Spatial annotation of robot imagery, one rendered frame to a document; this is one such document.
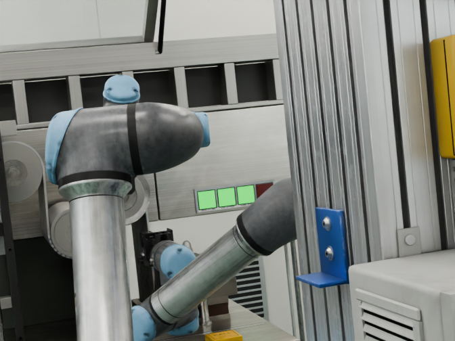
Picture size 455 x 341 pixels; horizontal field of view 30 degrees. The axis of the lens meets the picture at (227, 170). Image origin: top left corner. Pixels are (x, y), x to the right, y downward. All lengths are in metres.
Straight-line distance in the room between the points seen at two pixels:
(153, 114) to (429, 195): 0.52
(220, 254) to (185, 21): 3.40
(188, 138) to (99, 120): 0.14
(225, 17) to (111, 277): 3.78
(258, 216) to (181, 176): 0.93
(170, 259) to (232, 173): 0.75
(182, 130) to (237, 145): 1.16
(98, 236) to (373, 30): 0.57
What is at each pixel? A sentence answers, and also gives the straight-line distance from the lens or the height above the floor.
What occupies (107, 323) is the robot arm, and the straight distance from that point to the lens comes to 1.29.
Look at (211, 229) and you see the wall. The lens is 4.92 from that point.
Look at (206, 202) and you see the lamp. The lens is 2.48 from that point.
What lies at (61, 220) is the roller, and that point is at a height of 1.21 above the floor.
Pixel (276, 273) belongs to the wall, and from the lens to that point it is 5.07.
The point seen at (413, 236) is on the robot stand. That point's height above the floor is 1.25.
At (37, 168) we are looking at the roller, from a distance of 2.08.
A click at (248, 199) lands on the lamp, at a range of 2.51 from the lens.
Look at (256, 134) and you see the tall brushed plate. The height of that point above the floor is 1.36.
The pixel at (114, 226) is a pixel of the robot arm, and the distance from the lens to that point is 1.32.
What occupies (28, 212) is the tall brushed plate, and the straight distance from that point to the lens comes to 2.41.
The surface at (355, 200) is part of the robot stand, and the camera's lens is 0.99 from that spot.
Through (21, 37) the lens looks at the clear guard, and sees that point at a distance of 2.42.
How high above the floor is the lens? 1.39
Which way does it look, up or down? 3 degrees down
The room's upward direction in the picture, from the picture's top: 6 degrees counter-clockwise
